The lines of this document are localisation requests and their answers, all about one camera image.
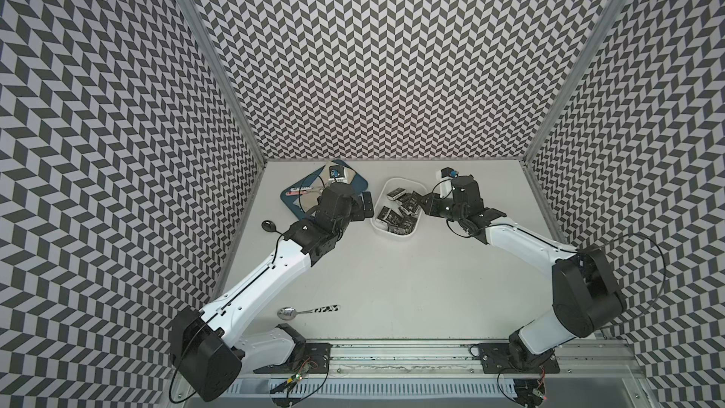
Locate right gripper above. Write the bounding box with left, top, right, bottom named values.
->
left=414, top=192, right=466, bottom=222

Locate black tissue pack three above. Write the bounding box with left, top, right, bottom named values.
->
left=400, top=191, right=423, bottom=217

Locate black tissue pack two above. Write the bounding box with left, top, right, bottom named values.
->
left=377, top=206, right=402, bottom=226

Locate black tissue pack one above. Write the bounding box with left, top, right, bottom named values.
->
left=386, top=187, right=406, bottom=201

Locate white storage box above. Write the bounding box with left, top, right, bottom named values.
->
left=372, top=178, right=427, bottom=241

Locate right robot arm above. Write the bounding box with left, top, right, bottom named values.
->
left=420, top=167, right=627, bottom=372

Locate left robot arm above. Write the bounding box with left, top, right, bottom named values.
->
left=170, top=182, right=374, bottom=402

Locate black tissue pack five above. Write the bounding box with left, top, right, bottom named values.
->
left=387, top=221, right=415, bottom=236

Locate beige folded cloth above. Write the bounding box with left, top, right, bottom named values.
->
left=295, top=162, right=357, bottom=213

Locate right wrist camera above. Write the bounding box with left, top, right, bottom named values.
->
left=433, top=167, right=458, bottom=198

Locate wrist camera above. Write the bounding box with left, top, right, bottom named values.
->
left=328, top=164, right=347, bottom=183
left=433, top=167, right=458, bottom=198

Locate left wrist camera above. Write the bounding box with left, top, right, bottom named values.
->
left=328, top=164, right=347, bottom=183

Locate spoon with patterned handle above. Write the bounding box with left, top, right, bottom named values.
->
left=277, top=304, right=340, bottom=321

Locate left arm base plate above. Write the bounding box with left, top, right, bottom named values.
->
left=254, top=342, right=332, bottom=376

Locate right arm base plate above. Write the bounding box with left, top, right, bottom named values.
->
left=469, top=342, right=561, bottom=375

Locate aluminium front rail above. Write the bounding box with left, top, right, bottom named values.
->
left=239, top=339, right=644, bottom=379

